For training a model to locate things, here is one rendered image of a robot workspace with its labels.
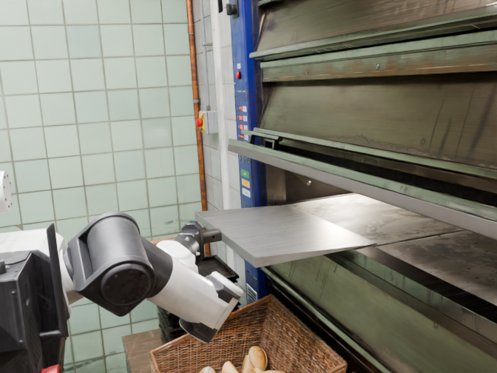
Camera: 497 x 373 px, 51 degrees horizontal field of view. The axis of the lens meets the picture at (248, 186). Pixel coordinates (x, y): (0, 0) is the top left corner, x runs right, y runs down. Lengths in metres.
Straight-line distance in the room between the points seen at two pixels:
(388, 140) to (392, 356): 0.52
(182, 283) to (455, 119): 0.60
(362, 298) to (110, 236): 0.80
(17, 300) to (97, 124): 1.98
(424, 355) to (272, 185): 0.93
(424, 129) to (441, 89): 0.08
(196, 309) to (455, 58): 0.67
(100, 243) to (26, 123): 1.83
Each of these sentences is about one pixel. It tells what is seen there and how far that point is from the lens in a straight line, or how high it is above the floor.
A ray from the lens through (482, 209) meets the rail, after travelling 0.84.
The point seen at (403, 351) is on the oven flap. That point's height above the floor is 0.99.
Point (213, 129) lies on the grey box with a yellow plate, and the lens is 2.44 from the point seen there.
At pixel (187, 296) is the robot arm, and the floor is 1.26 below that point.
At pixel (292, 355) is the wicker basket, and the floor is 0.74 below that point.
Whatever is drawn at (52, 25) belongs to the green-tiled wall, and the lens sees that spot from 2.70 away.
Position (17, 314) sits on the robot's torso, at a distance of 0.78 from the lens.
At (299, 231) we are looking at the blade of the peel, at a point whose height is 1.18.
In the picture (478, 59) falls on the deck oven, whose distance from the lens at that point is 1.04.
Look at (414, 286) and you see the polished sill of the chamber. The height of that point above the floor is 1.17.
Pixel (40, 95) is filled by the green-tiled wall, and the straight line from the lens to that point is 2.68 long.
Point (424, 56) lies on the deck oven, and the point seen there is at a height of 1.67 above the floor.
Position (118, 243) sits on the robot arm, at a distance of 0.88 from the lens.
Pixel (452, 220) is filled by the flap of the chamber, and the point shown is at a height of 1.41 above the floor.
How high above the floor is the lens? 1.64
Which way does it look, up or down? 11 degrees down
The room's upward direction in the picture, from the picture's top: 3 degrees counter-clockwise
